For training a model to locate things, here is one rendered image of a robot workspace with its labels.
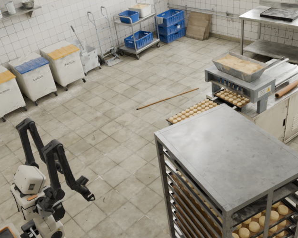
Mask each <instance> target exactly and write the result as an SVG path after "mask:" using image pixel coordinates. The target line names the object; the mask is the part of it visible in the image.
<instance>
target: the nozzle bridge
mask: <svg viewBox="0 0 298 238"><path fill-rule="evenodd" d="M204 72H205V82H211V89H212V91H213V92H215V91H217V90H219V89H220V86H221V87H223V88H225V89H228V90H230V91H232V92H234V93H236V94H238V95H241V96H243V97H245V98H247V99H249V100H250V102H251V103H253V104H254V103H256V102H257V111H256V113H258V114H260V113H262V112H263V111H265V110H267V101H268V95H270V94H271V93H273V92H274V91H275V82H276V79H275V78H273V77H271V76H268V75H265V74H262V75H261V77H260V78H258V79H256V80H255V81H253V82H250V83H249V82H247V81H244V80H242V79H239V78H237V77H234V76H232V75H229V74H227V73H225V72H222V71H220V70H218V69H217V68H216V66H215V65H212V66H210V67H208V68H206V69H205V70H204ZM220 78H222V82H223V83H220V82H219V81H220ZM218 79H219V81H218ZM224 80H226V82H227V81H228V82H230V84H231V83H232V84H231V86H232V85H233V83H234V85H235V86H236V87H235V88H237V85H238V86H239V89H240V90H241V88H242V87H243V93H241V91H240V90H239V91H237V89H235V88H234V89H233V88H232V87H231V86H230V87H228V85H224ZM228 82H227V84H228ZM240 87H241V88H240Z"/></svg>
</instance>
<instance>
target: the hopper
mask: <svg viewBox="0 0 298 238"><path fill-rule="evenodd" d="M226 56H228V57H233V58H235V59H237V60H242V61H244V62H246V63H248V64H250V63H252V64H254V65H258V66H261V67H262V69H260V70H258V71H256V72H254V73H252V74H248V73H245V72H243V71H240V70H237V69H235V68H232V67H229V66H227V65H224V64H222V63H219V62H216V60H221V59H223V58H225V57H226ZM211 61H212V62H213V63H214V65H215V66H216V68H217V69H218V70H220V71H222V72H225V73H227V74H229V75H232V76H234V77H237V78H239V79H242V80H244V81H247V82H249V83H250V82H253V81H255V80H256V79H258V78H260V77H261V75H262V74H263V72H264V71H265V70H266V68H267V67H268V66H269V64H266V63H263V62H260V61H257V60H254V59H251V58H248V57H245V56H242V55H239V54H236V53H234V52H231V51H227V52H225V53H223V54H221V55H219V56H216V57H214V58H212V59H211Z"/></svg>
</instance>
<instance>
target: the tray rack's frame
mask: <svg viewBox="0 0 298 238"><path fill-rule="evenodd" d="M159 132H160V134H158V135H156V136H157V140H158V141H159V142H160V143H161V144H162V145H163V147H164V148H165V149H166V150H167V151H168V152H169V153H170V154H171V155H172V156H173V158H174V159H175V160H176V161H177V162H178V163H179V164H180V165H181V166H182V168H183V169H184V170H185V171H186V172H187V173H188V174H189V175H190V176H191V178H192V179H193V180H194V181H195V182H196V183H197V184H198V185H199V186H200V188H201V189H202V190H203V191H204V192H205V193H206V194H207V195H208V196H209V197H210V199H211V200H212V201H213V202H214V203H215V204H216V205H217V206H218V207H219V209H221V210H222V238H232V219H233V213H234V212H236V211H238V210H240V209H241V208H243V207H245V206H247V205H249V204H250V203H252V202H254V201H256V200H257V199H259V198H261V197H263V196H265V195H266V194H268V197H267V205H266V213H265V221H264V229H263V238H267V237H268V229H269V222H270V215H271V208H272V198H273V191H274V190H276V189H278V188H279V187H281V186H283V185H285V184H287V183H288V182H290V181H292V180H294V179H295V178H297V177H298V153H297V152H296V151H294V150H293V149H291V148H290V147H288V146H287V145H285V144H284V143H283V142H281V141H280V140H278V139H277V138H275V137H274V136H272V135H271V134H269V133H268V132H266V131H265V130H263V129H262V128H260V127H259V126H257V125H256V124H254V123H253V122H251V121H250V120H248V119H247V118H246V117H244V116H243V115H241V114H240V113H238V112H237V111H235V110H234V109H232V108H231V107H229V106H228V105H227V106H224V107H222V106H221V105H218V106H216V107H214V108H211V109H209V110H206V111H204V112H202V113H199V114H197V115H194V116H192V117H190V118H187V119H185V120H182V121H180V122H178V123H175V124H173V125H170V126H168V127H166V128H164V129H161V130H159ZM296 208H298V205H297V204H296ZM293 218H294V219H295V220H296V221H297V222H298V216H296V217H295V216H294V217H293ZM291 229H292V230H293V231H294V232H295V236H294V237H292V238H298V223H297V226H295V227H294V228H292V227H291Z"/></svg>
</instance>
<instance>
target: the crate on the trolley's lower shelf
mask: <svg viewBox="0 0 298 238"><path fill-rule="evenodd" d="M144 33H148V34H144ZM132 36H133V34H132V35H130V36H128V37H126V38H124V43H125V46H126V47H128V48H132V49H135V45H134V39H133V37H132ZM131 37H132V38H131ZM134 38H135V43H136V49H139V48H141V47H143V46H144V45H146V44H148V43H149V42H151V41H152V40H153V35H152V32H147V31H142V30H139V31H137V32H136V33H134Z"/></svg>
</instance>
